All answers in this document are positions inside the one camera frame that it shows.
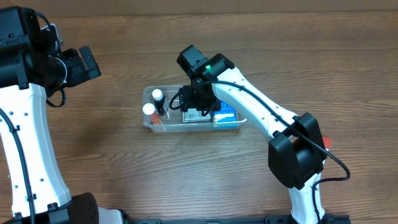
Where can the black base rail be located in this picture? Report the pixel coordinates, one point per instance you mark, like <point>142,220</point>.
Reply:
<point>270,219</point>

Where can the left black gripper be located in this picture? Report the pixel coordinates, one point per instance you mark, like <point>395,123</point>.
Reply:
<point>88,59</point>

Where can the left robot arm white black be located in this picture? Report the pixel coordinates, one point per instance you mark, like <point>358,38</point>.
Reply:
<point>33,68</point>

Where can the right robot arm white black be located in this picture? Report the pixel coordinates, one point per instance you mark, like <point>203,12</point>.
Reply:
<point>296,151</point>

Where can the red medicine box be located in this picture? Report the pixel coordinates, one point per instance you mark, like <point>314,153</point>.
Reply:
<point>327,142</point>

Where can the blue lozenge packet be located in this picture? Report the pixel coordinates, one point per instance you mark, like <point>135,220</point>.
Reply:
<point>226,114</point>

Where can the clear plastic container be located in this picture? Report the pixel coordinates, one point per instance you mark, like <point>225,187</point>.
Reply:
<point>172,122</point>

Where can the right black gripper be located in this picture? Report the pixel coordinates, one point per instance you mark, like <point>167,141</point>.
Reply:
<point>193,101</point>

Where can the black bottle white cap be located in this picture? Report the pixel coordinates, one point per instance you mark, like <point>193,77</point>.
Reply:
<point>160,102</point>

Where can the white bandage box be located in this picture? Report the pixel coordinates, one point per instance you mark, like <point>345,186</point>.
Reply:
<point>194,116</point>

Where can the orange tube white cap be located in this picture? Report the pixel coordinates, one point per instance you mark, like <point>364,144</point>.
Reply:
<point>150,111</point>

